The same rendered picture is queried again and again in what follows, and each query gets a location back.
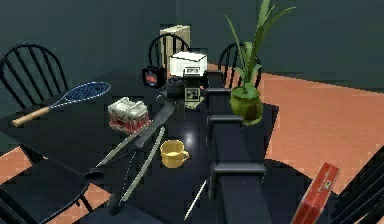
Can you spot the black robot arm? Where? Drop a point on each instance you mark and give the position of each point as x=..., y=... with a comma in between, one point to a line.
x=238, y=186

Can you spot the red and white box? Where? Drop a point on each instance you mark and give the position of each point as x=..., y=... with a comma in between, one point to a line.
x=128, y=114

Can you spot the green plant in green pot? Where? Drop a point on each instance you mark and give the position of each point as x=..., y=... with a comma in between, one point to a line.
x=247, y=100

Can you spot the beige cupboard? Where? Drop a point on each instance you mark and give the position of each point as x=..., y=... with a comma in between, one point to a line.
x=181, y=36

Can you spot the red book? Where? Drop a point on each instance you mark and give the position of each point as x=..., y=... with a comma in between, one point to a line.
x=316, y=196

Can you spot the yellow mug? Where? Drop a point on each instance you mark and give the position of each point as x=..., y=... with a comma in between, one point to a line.
x=173, y=154

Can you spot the white pencil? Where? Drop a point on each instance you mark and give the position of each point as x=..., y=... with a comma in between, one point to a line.
x=195, y=199

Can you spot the black clock with red face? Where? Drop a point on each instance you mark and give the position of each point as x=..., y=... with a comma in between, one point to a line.
x=152, y=77

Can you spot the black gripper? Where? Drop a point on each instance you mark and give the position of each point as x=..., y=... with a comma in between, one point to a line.
x=174, y=87

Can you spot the black spindle-back chair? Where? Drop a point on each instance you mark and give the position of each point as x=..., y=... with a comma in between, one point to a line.
x=156, y=50
x=363, y=196
x=230, y=63
x=30, y=73
x=36, y=190

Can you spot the black dining table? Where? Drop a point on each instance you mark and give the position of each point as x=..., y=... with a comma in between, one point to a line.
x=76, y=133

